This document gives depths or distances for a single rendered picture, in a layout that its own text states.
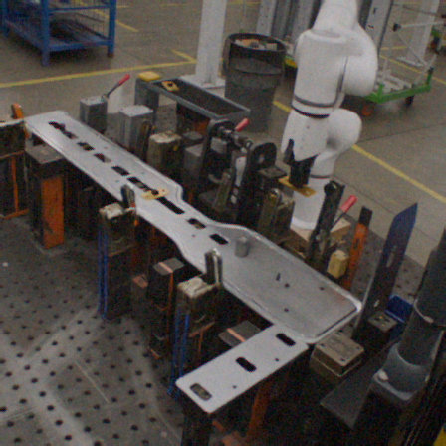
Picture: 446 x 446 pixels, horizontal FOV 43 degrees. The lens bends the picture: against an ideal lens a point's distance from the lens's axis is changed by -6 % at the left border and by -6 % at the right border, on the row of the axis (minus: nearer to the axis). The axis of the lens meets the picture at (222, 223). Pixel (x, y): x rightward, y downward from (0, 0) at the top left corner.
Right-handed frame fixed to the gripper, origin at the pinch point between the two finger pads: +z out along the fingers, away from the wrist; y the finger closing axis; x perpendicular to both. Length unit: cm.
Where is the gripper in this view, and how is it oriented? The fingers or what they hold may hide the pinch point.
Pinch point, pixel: (299, 175)
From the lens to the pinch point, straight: 126.6
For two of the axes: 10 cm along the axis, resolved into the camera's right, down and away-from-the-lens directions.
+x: 6.9, 4.5, -5.7
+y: -7.2, 3.0, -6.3
